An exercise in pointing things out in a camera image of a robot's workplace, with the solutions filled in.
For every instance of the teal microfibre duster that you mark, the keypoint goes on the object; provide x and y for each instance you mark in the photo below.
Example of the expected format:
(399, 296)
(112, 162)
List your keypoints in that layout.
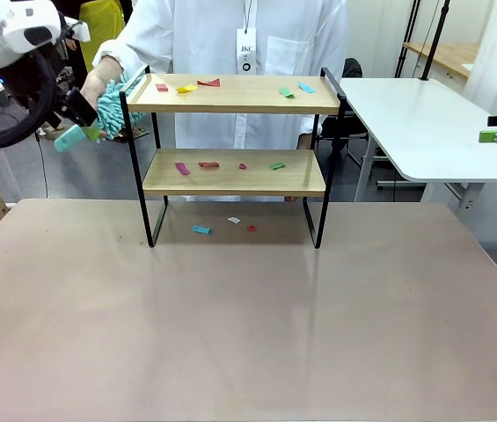
(111, 110)

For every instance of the yellow garment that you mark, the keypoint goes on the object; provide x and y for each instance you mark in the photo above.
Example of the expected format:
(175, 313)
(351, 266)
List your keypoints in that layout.
(98, 19)

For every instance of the black chair back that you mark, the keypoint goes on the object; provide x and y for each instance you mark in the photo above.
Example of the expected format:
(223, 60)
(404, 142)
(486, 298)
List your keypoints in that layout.
(353, 68)

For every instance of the pink-red paper scrap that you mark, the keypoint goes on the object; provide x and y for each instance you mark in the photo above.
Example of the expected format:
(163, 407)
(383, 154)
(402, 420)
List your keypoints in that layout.
(162, 87)

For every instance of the person's right forearm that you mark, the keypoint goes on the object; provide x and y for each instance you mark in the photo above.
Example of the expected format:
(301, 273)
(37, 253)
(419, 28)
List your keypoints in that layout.
(120, 44)

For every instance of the teal blue paper scrap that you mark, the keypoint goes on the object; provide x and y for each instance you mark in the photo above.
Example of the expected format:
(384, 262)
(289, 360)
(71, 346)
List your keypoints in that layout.
(201, 230)

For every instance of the thin black stand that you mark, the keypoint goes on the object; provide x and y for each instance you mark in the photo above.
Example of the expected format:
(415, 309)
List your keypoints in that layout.
(406, 39)

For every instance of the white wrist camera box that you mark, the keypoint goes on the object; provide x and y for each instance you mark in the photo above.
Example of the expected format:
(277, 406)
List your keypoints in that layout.
(78, 31)

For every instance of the person in white coat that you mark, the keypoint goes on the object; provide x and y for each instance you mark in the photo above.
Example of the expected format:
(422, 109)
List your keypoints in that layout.
(213, 39)

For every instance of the wooden desk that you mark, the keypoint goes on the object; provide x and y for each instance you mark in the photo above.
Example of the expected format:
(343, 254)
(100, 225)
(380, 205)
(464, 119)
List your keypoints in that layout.
(443, 53)

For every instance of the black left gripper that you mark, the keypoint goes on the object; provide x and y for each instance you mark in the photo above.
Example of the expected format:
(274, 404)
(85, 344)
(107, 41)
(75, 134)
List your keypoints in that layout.
(78, 107)

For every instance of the yellow paper scrap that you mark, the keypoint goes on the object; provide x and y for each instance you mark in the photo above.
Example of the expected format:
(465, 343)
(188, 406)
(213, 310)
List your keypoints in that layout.
(186, 89)

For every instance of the person's right hand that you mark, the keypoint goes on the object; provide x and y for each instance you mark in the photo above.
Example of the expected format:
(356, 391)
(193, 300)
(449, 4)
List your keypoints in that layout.
(98, 77)

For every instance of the curled red paper scrap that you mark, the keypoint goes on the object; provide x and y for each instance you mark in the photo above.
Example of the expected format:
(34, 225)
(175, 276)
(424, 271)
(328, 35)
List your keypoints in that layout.
(208, 83)

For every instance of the folded green paper scrap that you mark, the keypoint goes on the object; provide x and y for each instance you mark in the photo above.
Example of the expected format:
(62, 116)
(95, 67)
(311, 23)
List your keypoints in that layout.
(287, 92)

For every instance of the light blue paper scrap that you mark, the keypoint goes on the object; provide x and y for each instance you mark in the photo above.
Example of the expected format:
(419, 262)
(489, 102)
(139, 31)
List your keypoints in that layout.
(306, 88)

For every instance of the white name tag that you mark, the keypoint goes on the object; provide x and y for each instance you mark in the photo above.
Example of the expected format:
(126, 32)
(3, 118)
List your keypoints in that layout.
(245, 50)

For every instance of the black tripod pole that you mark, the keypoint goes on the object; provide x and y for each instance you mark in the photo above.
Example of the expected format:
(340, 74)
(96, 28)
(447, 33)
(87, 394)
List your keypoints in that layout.
(435, 39)

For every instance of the white paper scrap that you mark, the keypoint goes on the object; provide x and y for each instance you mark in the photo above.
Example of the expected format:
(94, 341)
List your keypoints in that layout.
(234, 220)

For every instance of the flat green paper scrap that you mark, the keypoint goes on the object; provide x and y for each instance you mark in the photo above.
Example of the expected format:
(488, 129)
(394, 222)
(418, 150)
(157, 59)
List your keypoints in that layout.
(276, 166)

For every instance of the white side table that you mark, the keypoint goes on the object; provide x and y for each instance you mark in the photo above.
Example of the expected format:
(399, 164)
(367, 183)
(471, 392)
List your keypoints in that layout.
(424, 127)

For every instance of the two-tier wooden metal shelf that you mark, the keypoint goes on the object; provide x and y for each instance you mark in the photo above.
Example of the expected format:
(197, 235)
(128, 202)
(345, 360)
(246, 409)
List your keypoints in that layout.
(235, 103)

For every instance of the flat red paper scrap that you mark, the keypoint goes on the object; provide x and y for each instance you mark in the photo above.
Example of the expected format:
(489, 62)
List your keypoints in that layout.
(208, 165)

